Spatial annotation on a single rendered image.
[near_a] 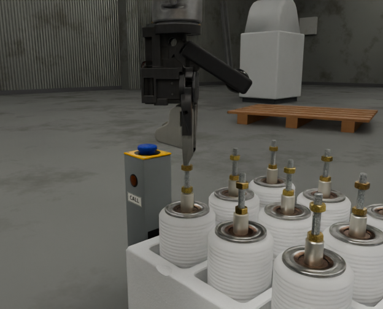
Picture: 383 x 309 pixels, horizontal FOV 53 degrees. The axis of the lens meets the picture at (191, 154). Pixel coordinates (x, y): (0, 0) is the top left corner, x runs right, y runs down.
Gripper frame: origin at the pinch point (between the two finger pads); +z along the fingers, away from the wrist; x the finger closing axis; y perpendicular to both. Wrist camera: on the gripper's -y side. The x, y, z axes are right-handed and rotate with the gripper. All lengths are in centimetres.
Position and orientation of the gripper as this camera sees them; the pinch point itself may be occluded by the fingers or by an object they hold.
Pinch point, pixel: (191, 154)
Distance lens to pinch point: 62.0
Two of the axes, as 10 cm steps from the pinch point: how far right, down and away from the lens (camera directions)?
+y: -9.9, -0.2, 1.1
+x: -1.1, 2.3, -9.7
